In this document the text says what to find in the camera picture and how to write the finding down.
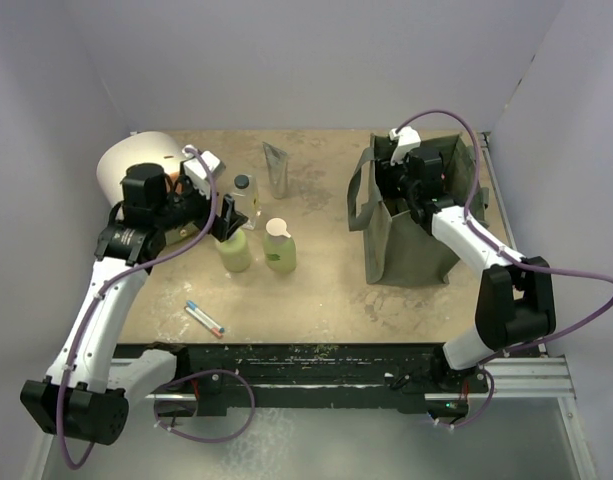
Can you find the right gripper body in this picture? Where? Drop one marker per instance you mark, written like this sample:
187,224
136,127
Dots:
393,180

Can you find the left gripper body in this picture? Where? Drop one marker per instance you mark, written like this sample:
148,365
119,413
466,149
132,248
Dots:
190,206

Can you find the green canvas bag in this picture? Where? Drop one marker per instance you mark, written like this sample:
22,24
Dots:
398,247

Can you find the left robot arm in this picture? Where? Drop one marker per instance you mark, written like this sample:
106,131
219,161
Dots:
82,396

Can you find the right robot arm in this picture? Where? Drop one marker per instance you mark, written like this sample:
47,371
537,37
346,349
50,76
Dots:
515,303

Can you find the green pump bottle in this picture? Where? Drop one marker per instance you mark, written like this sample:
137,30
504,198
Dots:
235,252

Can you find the clear bottle yellow label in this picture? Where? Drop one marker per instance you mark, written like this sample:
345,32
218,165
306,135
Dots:
246,196

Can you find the green bottle beige cap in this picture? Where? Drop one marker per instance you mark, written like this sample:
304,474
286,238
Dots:
279,247

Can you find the white round drawer box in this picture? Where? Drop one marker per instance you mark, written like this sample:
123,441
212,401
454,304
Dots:
144,147

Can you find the silver squeeze tube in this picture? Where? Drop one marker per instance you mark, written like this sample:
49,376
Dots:
277,169

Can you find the blue capped pen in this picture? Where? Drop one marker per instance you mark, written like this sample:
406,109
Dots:
198,309

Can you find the orange capped pen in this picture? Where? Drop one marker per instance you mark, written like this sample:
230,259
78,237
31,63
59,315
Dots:
203,320

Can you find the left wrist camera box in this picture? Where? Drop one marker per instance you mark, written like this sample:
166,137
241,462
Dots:
199,167

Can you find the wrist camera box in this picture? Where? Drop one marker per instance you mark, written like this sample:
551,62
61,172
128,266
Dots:
405,138
199,167

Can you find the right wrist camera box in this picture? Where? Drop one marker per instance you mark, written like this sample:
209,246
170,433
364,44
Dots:
405,138

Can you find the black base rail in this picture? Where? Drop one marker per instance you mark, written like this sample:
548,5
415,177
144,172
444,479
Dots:
410,378

